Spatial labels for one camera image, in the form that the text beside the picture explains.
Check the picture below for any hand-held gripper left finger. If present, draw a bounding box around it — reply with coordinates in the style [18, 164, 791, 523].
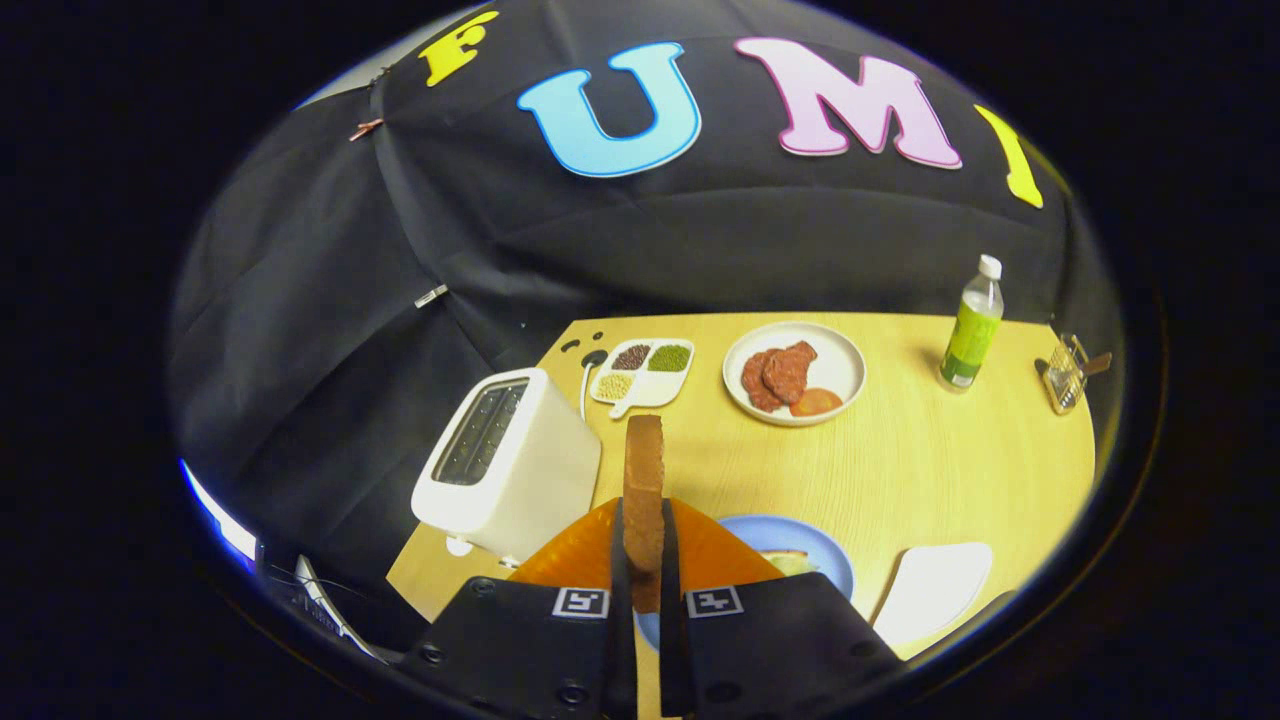
[393, 496, 639, 720]

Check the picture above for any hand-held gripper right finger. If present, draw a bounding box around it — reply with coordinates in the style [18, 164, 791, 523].
[658, 496, 907, 720]

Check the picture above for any brown crust bread slice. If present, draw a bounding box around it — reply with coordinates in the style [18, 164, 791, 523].
[622, 414, 668, 614]

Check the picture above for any blue round plate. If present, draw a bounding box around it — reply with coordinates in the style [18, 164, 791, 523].
[635, 514, 856, 651]

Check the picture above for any white square plate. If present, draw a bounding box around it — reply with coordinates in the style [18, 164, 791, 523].
[873, 542, 995, 649]

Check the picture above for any white toaster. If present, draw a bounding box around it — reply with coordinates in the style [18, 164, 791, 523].
[411, 367, 603, 568]

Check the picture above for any white metal stand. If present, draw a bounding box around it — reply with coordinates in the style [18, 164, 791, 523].
[262, 553, 401, 666]

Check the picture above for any brown meat slice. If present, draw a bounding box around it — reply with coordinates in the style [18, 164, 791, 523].
[741, 349, 786, 413]
[762, 341, 819, 406]

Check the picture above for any white sectioned dish with beans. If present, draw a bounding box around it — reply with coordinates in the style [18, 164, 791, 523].
[588, 338, 696, 419]

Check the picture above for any cream round plate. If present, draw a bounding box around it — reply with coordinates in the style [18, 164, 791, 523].
[722, 321, 868, 428]

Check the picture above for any bright monitor screen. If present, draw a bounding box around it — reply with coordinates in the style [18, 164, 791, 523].
[180, 460, 259, 573]

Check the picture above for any green label drink bottle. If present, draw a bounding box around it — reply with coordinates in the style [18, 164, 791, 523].
[937, 254, 1005, 393]

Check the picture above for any black backdrop cloth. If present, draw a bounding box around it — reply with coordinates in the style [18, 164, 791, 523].
[165, 0, 1121, 651]

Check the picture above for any white toaster cable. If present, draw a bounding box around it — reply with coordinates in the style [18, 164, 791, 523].
[578, 350, 609, 421]

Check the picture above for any wire basket with wooden handle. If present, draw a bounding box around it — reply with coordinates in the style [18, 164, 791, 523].
[1034, 334, 1113, 416]

